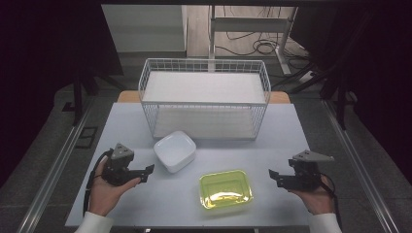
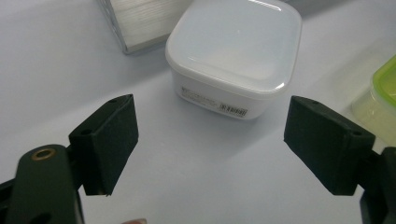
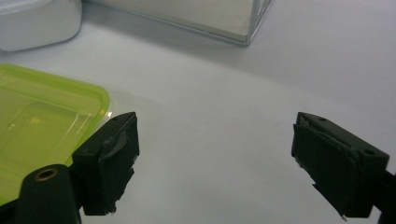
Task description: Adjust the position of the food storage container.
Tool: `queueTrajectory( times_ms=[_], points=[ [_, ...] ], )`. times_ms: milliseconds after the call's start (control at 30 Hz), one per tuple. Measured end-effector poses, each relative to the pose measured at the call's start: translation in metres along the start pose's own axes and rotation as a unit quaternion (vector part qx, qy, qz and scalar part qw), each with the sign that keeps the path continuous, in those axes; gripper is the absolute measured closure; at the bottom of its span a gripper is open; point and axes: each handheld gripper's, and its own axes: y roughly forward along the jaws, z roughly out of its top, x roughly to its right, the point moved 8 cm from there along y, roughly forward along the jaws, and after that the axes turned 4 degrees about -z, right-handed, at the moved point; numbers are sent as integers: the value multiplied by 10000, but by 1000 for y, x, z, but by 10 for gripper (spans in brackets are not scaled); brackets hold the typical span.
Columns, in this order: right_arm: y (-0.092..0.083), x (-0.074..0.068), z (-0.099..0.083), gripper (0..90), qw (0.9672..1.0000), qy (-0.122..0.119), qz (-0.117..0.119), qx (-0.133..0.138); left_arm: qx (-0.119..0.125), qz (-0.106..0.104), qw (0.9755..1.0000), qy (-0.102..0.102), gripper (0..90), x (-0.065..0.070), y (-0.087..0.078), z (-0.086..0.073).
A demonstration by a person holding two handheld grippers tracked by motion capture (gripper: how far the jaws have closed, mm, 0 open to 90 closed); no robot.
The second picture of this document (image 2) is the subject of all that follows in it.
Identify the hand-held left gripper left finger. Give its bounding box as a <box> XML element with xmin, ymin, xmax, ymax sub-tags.
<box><xmin>68</xmin><ymin>93</ymin><xmax>140</xmax><ymax>197</ymax></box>

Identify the green-lid clear container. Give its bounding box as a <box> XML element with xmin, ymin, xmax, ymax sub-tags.
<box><xmin>351</xmin><ymin>54</ymin><xmax>396</xmax><ymax>147</ymax></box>

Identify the white wire basket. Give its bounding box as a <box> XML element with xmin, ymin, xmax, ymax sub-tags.
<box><xmin>97</xmin><ymin>0</ymin><xmax>194</xmax><ymax>56</ymax></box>

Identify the white square lidded container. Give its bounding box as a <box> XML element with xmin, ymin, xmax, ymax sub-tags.
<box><xmin>164</xmin><ymin>0</ymin><xmax>304</xmax><ymax>121</ymax></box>

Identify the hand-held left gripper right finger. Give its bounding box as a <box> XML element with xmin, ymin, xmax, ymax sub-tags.
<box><xmin>283</xmin><ymin>95</ymin><xmax>376</xmax><ymax>197</ymax></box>

